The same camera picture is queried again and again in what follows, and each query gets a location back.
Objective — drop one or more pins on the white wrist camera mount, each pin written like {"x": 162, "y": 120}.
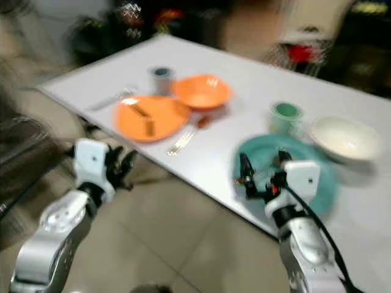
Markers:
{"x": 91, "y": 160}
{"x": 302, "y": 180}

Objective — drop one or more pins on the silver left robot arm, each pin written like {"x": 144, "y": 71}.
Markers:
{"x": 49, "y": 244}

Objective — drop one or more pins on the orange bowl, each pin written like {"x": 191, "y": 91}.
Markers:
{"x": 201, "y": 91}

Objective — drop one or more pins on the teal plate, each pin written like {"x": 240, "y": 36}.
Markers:
{"x": 266, "y": 152}

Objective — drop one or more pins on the gold spoon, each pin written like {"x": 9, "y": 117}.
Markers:
{"x": 189, "y": 135}

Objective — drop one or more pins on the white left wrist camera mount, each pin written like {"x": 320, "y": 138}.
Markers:
{"x": 91, "y": 160}

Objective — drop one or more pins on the orange plate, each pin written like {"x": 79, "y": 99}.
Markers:
{"x": 168, "y": 116}

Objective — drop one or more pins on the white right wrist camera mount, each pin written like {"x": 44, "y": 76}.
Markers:
{"x": 302, "y": 180}

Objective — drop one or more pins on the white bowl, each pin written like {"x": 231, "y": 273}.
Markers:
{"x": 345, "y": 139}

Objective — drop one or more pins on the green mug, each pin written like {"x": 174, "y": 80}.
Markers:
{"x": 286, "y": 119}

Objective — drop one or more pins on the dark chair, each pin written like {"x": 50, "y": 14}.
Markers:
{"x": 24, "y": 143}

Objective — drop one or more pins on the dark flat strip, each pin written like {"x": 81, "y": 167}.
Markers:
{"x": 139, "y": 110}
{"x": 149, "y": 127}

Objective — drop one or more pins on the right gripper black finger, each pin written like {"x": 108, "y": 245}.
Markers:
{"x": 246, "y": 172}
{"x": 284, "y": 160}

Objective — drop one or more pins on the red cloth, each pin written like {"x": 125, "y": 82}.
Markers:
{"x": 301, "y": 53}

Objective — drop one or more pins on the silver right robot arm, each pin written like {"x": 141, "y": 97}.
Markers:
{"x": 305, "y": 250}

